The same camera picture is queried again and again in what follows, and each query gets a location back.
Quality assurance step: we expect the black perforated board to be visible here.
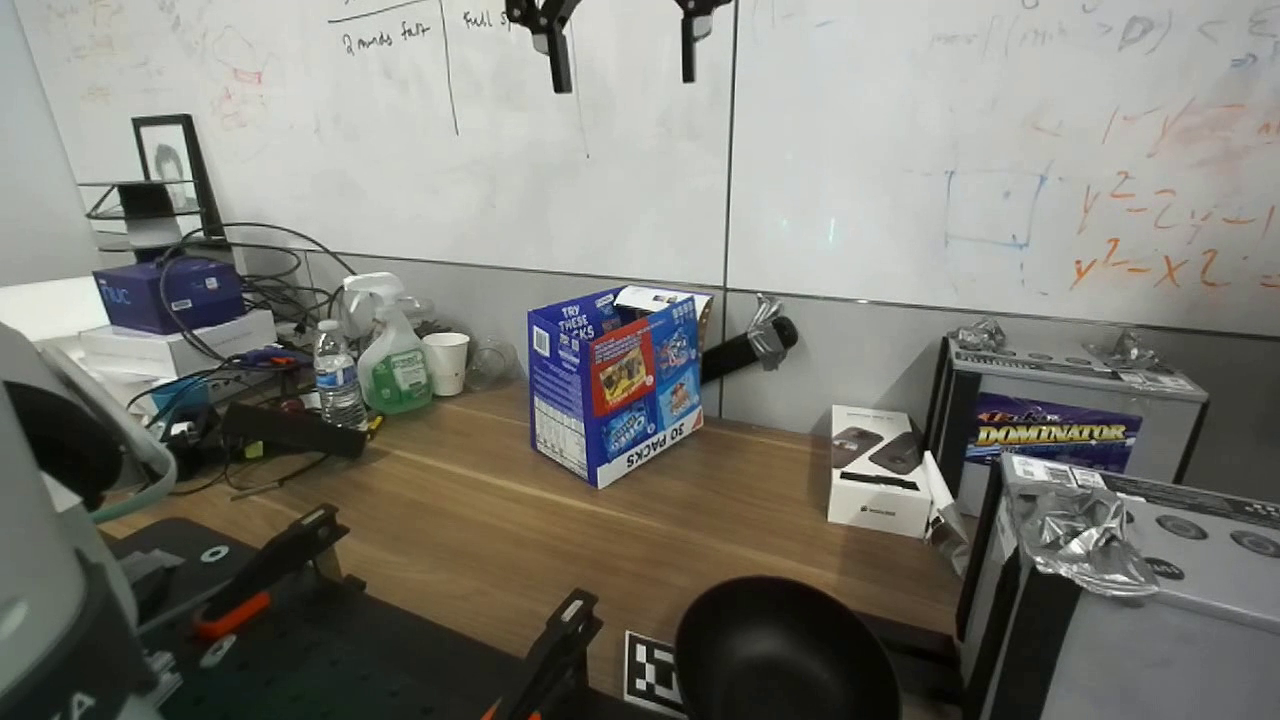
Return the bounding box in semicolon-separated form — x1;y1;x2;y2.
106;517;632;720

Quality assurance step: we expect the black hand tool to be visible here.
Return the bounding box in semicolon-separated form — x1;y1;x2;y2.
168;397;370;479

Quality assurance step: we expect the white flat box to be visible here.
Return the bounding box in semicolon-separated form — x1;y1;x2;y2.
36;308;279;392

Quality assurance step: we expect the crumpled silver foil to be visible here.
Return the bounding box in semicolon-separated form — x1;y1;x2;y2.
1002;457;1164;603

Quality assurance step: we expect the clear water bottle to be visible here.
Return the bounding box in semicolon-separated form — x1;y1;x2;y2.
306;317;366;431

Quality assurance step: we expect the black picture frame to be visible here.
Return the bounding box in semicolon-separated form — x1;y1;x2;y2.
128;107;229;242

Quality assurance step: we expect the blue carton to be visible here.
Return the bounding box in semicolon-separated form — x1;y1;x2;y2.
87;255;251;338

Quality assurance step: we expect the black handheld tool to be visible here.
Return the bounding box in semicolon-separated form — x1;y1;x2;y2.
697;308;802;392

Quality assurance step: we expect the white phone box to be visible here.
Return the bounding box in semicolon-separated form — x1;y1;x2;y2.
822;398;958;543

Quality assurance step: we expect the black bowl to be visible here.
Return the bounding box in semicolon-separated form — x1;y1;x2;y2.
672;571;905;720

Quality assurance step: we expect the blue cardboard snack box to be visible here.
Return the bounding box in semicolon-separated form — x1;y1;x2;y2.
524;282;713;491

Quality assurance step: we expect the black orange clamp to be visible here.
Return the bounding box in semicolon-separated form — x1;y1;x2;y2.
186;498;356;647
482;588;607;720

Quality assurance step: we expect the grey silver battery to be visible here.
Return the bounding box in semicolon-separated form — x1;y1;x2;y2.
954;446;1280;720

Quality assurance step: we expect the black white fiducial tag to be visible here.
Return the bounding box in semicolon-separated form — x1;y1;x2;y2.
618;628;692;720

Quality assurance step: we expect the black Dominator battery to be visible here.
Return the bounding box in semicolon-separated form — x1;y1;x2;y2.
920;329;1216;527

